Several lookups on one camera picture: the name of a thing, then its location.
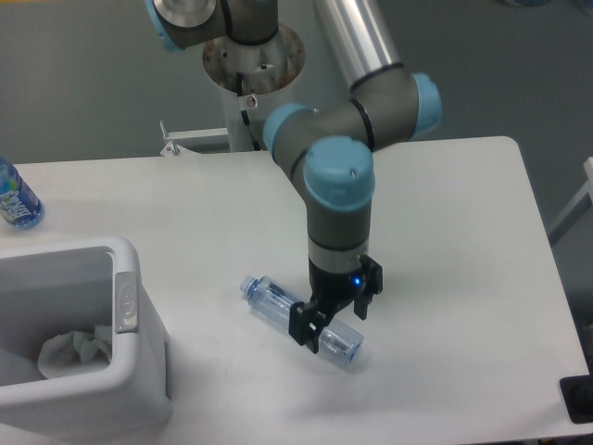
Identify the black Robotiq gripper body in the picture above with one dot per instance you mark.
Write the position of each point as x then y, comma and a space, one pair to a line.
332, 292

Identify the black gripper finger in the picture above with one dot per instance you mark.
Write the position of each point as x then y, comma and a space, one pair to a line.
373, 285
308, 319

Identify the clear plastic bottle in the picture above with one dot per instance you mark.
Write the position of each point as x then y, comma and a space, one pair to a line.
338, 343

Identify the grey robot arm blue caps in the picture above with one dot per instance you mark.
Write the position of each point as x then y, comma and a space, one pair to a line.
326, 155

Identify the white plastic trash can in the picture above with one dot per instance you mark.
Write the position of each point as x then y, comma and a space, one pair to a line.
52, 290

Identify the black clamp at table edge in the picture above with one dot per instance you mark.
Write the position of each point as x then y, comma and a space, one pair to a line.
577, 395

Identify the white tissue in bin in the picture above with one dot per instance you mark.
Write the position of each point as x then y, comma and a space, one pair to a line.
76, 353

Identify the blue labelled water bottle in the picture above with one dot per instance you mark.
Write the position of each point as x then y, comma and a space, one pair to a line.
20, 206

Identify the white left base bracket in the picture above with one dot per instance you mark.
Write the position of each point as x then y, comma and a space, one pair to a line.
205, 141

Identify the white frame at right edge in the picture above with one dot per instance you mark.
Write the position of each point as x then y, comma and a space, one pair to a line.
574, 210

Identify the white robot pedestal with flange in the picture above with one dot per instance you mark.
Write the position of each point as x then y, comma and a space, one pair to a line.
254, 80

